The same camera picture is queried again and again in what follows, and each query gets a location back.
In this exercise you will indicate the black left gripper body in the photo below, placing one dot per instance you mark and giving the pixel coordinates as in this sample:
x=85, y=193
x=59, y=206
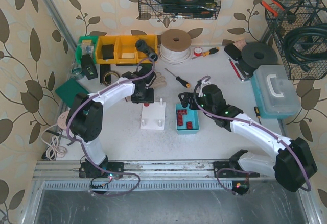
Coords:
x=142, y=99

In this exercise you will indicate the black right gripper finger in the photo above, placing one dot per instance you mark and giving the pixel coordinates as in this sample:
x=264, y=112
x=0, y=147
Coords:
x=183, y=97
x=189, y=97

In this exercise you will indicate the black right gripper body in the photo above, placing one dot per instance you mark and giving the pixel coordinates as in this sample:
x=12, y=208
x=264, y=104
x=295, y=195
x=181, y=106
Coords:
x=192, y=100

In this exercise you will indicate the black orange flathead screwdriver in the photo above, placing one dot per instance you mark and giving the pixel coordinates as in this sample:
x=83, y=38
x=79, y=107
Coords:
x=183, y=82

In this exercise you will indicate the teal spring tray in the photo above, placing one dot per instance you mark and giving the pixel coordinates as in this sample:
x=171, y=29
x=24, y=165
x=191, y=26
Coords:
x=187, y=124

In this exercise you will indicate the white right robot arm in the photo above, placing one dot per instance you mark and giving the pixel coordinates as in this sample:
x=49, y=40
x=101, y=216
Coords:
x=290, y=161

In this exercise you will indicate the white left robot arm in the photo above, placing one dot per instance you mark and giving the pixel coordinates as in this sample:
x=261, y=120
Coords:
x=85, y=118

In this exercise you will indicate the beige work glove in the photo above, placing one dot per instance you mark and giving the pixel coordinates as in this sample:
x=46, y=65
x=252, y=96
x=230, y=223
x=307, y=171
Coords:
x=159, y=82

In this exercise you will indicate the brown packing tape roll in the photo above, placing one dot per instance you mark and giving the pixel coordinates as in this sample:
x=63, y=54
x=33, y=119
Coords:
x=106, y=79

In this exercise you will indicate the red white tape roll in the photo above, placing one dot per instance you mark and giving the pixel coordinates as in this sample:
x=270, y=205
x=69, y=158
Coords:
x=197, y=51

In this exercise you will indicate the small yellow black screwdriver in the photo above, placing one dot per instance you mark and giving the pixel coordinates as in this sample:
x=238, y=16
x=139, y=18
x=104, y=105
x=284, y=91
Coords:
x=256, y=110

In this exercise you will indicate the yellow bin middle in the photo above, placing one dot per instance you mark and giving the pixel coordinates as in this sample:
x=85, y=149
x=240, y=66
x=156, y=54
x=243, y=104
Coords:
x=125, y=50

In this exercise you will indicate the yellow bin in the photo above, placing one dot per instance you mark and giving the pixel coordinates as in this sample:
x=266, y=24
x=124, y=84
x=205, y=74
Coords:
x=145, y=43
x=125, y=50
x=105, y=40

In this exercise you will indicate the grey pipe fitting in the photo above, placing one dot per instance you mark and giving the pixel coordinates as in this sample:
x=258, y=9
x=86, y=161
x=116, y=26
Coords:
x=146, y=50

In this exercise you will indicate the black block with sponge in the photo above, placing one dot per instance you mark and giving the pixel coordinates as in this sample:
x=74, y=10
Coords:
x=234, y=50

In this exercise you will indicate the yellow bin right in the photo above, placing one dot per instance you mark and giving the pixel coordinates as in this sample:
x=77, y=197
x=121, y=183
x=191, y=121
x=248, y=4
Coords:
x=145, y=43

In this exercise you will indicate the black box in bin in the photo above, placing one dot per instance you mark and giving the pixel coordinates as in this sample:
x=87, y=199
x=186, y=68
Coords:
x=108, y=51

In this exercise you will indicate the black meter device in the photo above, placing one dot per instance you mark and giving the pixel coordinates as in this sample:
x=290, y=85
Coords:
x=88, y=67

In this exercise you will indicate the teal clear toolbox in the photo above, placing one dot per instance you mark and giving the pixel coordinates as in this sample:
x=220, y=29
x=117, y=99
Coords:
x=274, y=93

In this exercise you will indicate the yellow bin left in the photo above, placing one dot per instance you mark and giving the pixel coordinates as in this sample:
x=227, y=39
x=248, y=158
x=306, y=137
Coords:
x=105, y=40

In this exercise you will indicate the glass jar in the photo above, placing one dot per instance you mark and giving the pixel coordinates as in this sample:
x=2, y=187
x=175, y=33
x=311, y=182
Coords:
x=77, y=72

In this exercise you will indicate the green storage bin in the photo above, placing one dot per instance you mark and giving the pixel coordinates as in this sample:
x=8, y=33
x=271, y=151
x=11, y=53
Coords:
x=86, y=45

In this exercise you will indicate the green notebook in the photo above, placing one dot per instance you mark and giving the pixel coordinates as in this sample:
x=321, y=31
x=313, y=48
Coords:
x=69, y=90

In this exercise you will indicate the white peg base plate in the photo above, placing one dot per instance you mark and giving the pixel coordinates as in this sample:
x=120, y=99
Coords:
x=153, y=116

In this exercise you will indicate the red handled hex key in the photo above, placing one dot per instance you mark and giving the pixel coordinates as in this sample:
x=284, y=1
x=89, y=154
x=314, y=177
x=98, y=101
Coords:
x=241, y=74

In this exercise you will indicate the white cable spool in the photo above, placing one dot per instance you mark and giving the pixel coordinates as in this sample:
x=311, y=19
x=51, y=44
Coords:
x=175, y=48

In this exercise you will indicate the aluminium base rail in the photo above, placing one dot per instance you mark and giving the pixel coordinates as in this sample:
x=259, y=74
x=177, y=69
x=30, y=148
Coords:
x=142, y=175

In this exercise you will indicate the right wire basket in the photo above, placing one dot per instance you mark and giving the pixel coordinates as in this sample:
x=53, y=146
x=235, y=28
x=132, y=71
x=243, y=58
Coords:
x=300, y=36

